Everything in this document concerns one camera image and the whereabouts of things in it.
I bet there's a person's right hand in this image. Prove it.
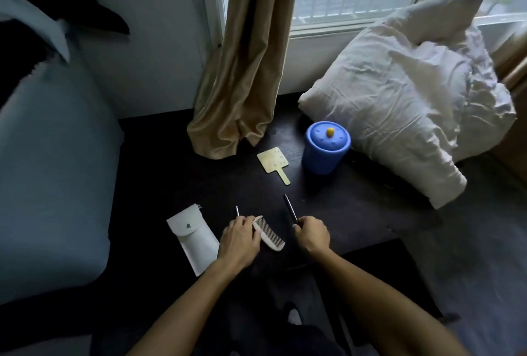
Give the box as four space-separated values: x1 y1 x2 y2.
293 216 332 257

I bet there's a black cloth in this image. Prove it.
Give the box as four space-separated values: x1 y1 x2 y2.
0 0 131 107

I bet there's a person's left hand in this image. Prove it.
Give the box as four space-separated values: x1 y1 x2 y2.
217 215 262 271

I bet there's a white pillow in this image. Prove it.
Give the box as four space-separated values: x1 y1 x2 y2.
298 0 518 210

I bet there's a person's left forearm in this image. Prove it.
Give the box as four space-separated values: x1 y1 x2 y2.
124 252 261 356

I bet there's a person's right forearm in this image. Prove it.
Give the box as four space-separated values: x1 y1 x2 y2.
307 245 472 356

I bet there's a white comb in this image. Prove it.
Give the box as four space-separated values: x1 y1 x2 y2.
252 215 286 252

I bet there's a white snap pouch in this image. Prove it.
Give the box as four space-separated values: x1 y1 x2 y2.
166 204 221 277

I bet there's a yellow hand mirror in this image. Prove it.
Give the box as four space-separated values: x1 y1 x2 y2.
257 147 291 185

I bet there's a blue round container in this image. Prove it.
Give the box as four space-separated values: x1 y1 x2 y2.
302 138 351 175

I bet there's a tan curtain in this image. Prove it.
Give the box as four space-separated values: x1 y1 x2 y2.
492 31 527 95
186 0 304 160

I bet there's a light blue sofa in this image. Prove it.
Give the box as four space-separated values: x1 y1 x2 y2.
0 0 125 307

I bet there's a black slim tool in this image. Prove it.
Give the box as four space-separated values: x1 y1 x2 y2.
283 194 299 225

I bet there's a blue lid with yellow knob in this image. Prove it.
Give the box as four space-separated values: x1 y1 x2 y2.
305 121 352 152

